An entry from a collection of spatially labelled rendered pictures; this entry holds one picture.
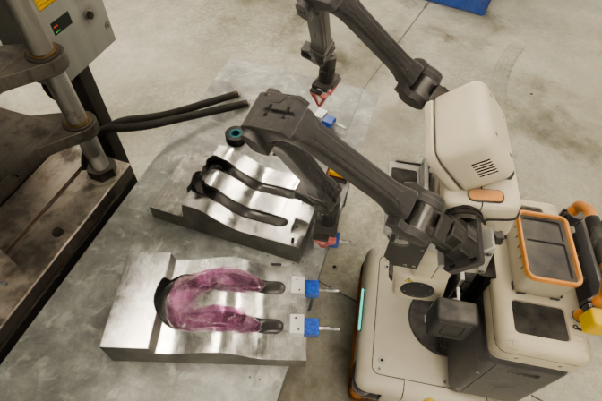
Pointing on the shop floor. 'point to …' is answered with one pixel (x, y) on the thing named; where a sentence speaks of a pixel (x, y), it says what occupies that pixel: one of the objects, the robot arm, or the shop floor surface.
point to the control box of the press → (70, 24)
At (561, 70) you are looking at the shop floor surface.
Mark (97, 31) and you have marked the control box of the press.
